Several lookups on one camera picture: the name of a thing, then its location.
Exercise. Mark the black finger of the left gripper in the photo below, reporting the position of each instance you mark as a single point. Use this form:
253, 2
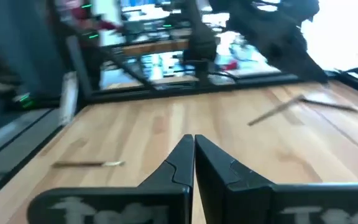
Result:
319, 70
304, 67

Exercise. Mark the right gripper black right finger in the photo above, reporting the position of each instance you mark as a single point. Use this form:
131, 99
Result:
219, 193

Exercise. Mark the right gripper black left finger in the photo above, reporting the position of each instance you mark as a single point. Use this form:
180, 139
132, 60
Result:
176, 177

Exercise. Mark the thin black makeup brush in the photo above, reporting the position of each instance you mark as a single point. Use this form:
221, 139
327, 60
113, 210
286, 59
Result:
337, 107
275, 110

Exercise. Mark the black curved armrest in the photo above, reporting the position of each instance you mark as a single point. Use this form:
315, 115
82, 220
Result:
357, 69

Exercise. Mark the small red tool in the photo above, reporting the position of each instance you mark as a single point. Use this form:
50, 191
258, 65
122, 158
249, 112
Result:
230, 66

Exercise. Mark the wooden background table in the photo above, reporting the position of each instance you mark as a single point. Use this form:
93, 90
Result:
154, 48

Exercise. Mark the silver aluminium extrusion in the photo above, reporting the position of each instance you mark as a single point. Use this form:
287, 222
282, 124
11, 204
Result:
68, 99

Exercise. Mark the dark grey partition panel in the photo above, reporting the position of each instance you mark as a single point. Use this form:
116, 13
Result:
23, 46

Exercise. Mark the black diagonal frame strut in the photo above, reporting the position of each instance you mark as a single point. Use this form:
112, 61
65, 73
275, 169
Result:
126, 68

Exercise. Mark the black frame post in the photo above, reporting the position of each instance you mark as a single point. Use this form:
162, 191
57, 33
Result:
82, 71

